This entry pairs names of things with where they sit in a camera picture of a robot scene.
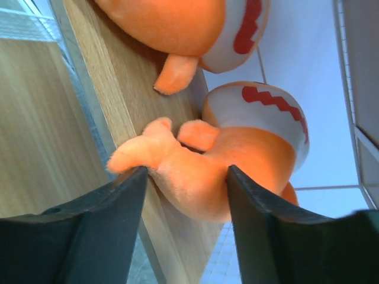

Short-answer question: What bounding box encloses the orange shark plush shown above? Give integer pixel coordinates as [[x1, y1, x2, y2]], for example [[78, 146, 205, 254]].
[[95, 0, 271, 95], [107, 81, 310, 222]]

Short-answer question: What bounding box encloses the white wire wooden shelf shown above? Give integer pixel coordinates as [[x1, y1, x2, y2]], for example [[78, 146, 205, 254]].
[[1, 1, 221, 283]]

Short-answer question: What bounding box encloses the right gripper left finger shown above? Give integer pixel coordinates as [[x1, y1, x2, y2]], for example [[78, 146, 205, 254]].
[[1, 167, 147, 283]]

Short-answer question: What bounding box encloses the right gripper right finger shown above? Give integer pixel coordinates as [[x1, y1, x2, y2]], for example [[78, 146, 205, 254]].
[[227, 166, 378, 283]]

